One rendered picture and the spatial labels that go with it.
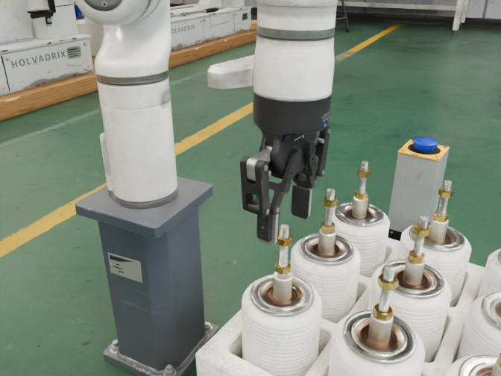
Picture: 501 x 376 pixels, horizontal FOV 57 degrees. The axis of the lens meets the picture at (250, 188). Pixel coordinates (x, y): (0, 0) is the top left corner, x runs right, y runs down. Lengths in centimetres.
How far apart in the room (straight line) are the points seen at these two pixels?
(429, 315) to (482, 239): 68
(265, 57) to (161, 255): 35
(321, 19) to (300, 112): 8
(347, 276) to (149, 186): 29
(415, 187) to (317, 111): 45
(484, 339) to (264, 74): 37
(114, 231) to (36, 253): 53
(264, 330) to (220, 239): 61
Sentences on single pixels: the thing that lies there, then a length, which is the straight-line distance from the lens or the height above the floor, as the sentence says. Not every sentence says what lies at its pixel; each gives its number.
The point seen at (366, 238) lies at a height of 24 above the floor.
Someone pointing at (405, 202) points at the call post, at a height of 22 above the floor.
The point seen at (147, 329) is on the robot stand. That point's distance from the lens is 75.
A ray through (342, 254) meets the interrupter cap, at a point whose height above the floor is 25.
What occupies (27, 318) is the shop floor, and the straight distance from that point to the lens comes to 100.
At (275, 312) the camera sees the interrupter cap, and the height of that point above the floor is 25.
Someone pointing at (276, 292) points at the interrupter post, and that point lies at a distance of 55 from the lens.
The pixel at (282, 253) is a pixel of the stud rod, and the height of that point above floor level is 31.
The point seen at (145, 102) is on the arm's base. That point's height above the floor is 45.
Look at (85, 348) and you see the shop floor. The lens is 90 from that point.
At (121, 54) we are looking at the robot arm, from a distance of 61.
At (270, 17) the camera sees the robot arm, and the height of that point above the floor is 56.
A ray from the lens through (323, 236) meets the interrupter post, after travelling 63.
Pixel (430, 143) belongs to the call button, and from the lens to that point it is 84.
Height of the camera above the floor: 61
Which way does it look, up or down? 26 degrees down
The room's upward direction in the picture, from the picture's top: straight up
